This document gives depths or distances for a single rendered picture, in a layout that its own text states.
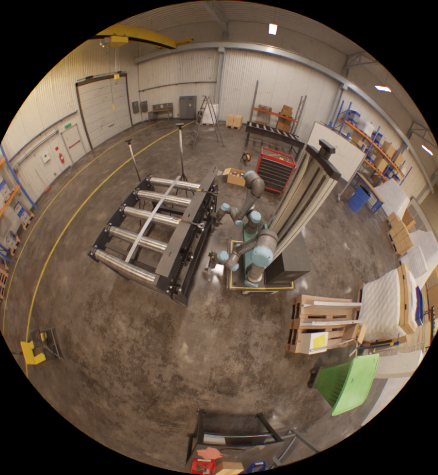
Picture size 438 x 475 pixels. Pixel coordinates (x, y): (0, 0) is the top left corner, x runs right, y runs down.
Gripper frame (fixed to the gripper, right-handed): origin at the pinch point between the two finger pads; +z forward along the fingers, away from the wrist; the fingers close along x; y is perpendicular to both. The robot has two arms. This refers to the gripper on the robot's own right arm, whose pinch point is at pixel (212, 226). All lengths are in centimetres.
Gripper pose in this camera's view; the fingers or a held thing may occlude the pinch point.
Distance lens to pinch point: 151.4
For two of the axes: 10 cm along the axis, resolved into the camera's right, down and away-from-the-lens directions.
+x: -0.8, -7.6, 6.4
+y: 8.8, 2.4, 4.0
